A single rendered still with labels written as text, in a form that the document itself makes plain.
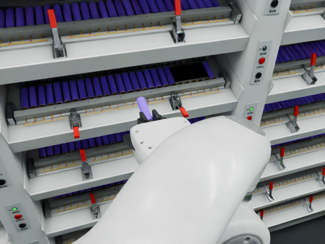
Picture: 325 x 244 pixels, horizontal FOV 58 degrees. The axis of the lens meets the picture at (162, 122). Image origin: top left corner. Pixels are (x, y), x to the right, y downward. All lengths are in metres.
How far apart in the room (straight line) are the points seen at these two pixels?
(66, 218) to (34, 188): 0.19
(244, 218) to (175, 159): 0.10
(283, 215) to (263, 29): 1.01
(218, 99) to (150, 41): 0.27
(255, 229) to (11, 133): 0.62
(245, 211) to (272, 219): 1.23
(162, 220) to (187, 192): 0.03
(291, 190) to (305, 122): 0.38
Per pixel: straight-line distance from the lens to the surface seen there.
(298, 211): 1.62
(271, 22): 0.80
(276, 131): 1.08
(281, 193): 1.40
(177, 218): 0.22
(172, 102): 0.80
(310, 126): 1.16
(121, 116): 0.77
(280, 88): 0.95
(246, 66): 0.82
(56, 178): 0.90
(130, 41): 0.70
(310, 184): 1.49
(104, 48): 0.68
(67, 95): 0.80
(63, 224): 1.04
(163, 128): 0.47
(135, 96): 0.78
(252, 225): 0.30
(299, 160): 1.29
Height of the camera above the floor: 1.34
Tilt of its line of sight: 37 degrees down
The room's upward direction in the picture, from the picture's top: straight up
